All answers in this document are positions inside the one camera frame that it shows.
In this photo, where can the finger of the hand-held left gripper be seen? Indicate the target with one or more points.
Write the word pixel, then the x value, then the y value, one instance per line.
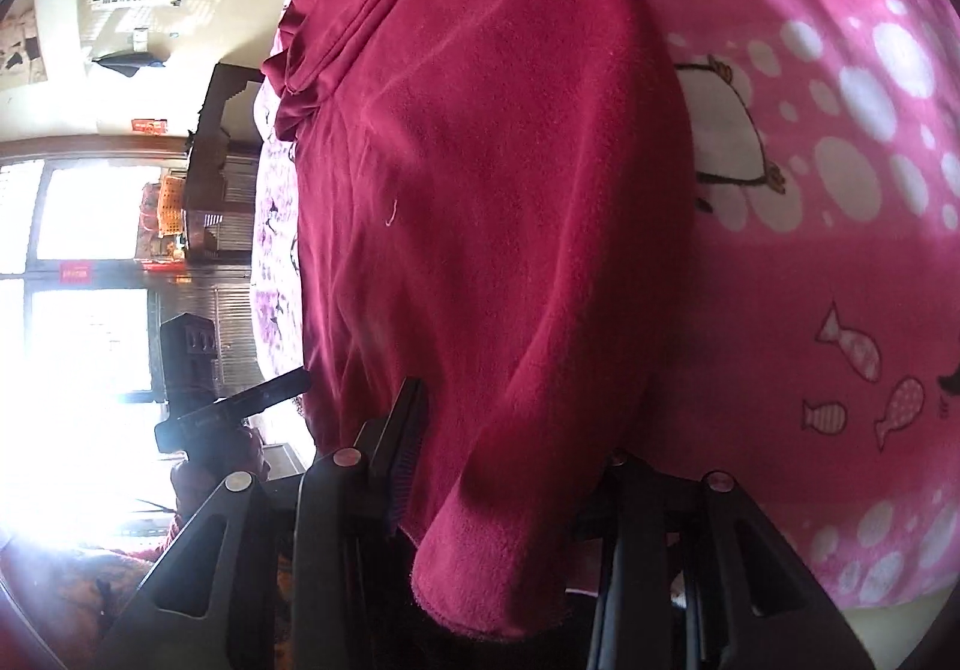
pixel 266 396

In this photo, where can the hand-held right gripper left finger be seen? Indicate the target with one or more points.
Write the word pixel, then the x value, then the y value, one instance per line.
pixel 397 467

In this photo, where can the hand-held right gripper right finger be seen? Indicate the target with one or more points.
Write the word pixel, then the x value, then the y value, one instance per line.
pixel 637 527

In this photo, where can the dark red sweater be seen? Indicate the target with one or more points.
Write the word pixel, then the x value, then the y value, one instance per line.
pixel 487 227

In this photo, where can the person's left hand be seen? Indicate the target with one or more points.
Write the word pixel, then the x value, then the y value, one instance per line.
pixel 217 467

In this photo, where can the red window sticker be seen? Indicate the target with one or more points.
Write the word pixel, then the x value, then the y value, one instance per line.
pixel 76 273

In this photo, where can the orange plastic basket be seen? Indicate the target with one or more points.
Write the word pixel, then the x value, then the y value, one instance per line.
pixel 166 205

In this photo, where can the dark wooden side cabinet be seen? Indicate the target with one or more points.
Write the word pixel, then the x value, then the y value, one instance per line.
pixel 221 152

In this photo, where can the pink penguin blanket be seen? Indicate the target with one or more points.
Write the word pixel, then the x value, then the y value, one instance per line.
pixel 810 265

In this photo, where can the red wall sticker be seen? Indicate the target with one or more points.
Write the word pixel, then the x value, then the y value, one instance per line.
pixel 148 126

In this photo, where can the dark cloth on wall hook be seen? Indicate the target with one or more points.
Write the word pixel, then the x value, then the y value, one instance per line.
pixel 124 60

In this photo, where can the wall picture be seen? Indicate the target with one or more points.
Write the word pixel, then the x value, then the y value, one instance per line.
pixel 21 39

